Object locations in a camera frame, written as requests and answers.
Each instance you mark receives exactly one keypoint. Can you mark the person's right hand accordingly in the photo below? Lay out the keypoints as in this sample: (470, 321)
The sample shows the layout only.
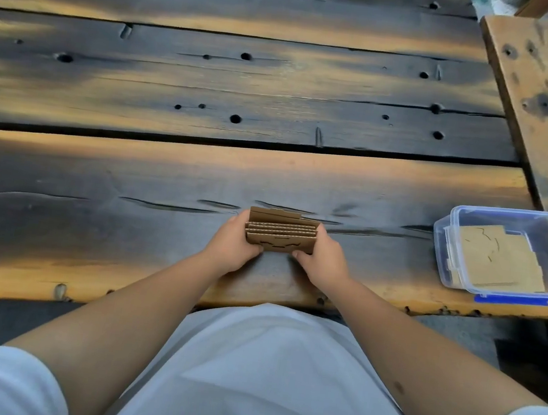
(326, 266)

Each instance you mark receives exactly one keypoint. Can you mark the person's left forearm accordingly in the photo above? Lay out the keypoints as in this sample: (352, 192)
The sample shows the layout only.
(130, 326)

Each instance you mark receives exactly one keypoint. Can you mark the brown cardboard stack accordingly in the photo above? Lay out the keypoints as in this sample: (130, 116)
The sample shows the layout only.
(496, 264)

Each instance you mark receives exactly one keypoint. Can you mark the person's left hand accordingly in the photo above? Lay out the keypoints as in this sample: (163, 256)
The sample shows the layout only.
(234, 250)

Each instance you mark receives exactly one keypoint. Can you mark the person's right forearm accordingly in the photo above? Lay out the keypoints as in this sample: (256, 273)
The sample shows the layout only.
(409, 361)

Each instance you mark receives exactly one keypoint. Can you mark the person's white shirt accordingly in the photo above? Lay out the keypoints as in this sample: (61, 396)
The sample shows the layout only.
(257, 387)

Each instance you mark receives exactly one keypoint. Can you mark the dark wooden plank table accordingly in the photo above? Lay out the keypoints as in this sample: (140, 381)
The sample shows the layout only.
(109, 169)

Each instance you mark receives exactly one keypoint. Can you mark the spotted wooden bench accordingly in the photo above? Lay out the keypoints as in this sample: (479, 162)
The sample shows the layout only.
(540, 108)

